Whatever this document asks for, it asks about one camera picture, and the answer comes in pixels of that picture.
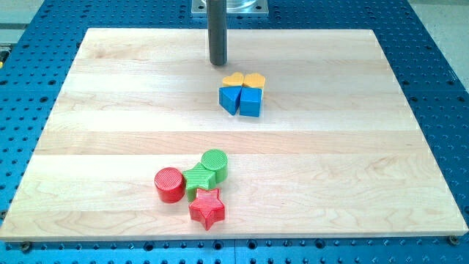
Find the yellow heart block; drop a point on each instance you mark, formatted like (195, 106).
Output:
(234, 80)
(254, 80)

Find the wooden board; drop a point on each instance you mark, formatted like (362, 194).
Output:
(335, 153)

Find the red star block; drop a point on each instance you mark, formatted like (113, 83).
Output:
(207, 207)

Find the blue cube block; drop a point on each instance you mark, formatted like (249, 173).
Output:
(250, 101)

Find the left yellow heart block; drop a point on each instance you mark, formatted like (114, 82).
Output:
(234, 80)

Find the red cylinder block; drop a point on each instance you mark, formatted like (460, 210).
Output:
(170, 184)

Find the green star block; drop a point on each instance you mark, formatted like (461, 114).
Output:
(198, 177)

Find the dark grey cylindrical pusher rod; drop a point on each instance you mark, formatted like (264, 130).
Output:
(217, 31)

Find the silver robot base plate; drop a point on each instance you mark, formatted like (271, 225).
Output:
(234, 8)

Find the right yellow heart block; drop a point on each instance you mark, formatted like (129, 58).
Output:
(254, 80)

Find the green cylinder block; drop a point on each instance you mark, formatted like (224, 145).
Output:
(217, 161)

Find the blue triangle block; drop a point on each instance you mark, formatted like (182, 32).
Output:
(229, 98)

